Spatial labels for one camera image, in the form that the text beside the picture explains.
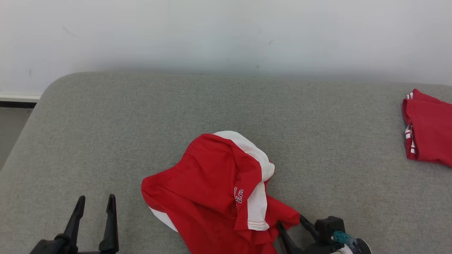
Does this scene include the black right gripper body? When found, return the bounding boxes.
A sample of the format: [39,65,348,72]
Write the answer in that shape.
[303,230,372,254]

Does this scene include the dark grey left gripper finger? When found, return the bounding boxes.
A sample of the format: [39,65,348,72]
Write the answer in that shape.
[64,195,86,253]
[99,194,120,253]

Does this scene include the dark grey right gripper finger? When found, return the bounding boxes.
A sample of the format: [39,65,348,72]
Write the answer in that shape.
[299,214,321,244]
[277,221,304,254]

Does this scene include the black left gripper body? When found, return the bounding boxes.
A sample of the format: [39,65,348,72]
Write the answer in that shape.
[30,234,119,254]

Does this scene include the red shorts with white stripe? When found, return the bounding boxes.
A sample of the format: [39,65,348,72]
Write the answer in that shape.
[141,131,301,254]

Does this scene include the red shirt with white sleeves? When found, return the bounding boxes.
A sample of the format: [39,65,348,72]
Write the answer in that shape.
[402,89,452,168]

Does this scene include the white and black wall baseboard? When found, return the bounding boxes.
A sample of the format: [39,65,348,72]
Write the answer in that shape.
[0,93,41,109]

